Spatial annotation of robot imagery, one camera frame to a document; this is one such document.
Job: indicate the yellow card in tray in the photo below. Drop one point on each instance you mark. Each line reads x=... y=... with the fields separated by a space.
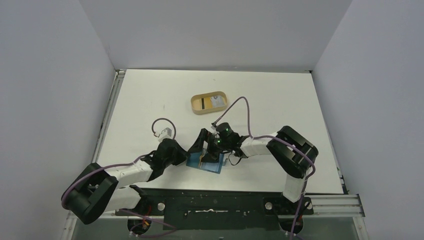
x=205 y=103

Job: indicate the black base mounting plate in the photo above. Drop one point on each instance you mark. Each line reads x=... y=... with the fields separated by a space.
x=221 y=210

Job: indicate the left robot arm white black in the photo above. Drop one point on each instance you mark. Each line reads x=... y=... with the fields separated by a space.
x=100 y=189

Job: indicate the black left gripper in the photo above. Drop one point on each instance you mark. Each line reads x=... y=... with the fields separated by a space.
x=182 y=155

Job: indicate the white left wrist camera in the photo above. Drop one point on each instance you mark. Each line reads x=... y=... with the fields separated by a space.
x=166 y=133

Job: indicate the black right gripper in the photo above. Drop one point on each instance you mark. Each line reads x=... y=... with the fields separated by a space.
x=212 y=149

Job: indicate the grey card in tray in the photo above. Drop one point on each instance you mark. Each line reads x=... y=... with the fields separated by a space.
x=218 y=101

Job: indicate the beige oval tray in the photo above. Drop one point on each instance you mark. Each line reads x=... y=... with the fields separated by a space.
x=194 y=101

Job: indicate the blue leather card holder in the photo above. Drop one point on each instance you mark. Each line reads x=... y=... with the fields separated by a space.
x=196 y=161

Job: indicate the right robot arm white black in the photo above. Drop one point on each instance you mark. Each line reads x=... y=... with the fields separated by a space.
x=294 y=153

